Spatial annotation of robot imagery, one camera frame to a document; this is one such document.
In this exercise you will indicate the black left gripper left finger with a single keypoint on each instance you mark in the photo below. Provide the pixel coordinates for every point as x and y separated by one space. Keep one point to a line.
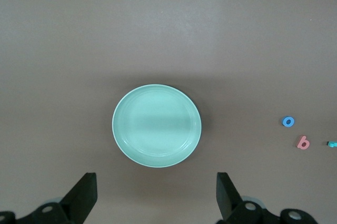
76 203

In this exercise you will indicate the teal foam letter l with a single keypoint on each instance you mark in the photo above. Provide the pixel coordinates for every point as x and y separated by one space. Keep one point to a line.
332 144

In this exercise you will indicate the blue foam letter o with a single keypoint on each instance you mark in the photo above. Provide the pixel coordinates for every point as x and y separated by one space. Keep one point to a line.
284 124

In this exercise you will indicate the brown table cover sheet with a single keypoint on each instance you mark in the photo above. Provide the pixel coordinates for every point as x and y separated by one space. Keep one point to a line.
65 50

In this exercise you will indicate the pink foam letter b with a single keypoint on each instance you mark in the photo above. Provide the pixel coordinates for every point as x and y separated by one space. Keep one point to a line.
300 143

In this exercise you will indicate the pale green round plate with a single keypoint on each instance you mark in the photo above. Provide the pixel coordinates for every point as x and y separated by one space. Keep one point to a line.
157 126

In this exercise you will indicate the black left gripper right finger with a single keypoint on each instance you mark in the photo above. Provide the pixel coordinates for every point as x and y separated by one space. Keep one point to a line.
229 203

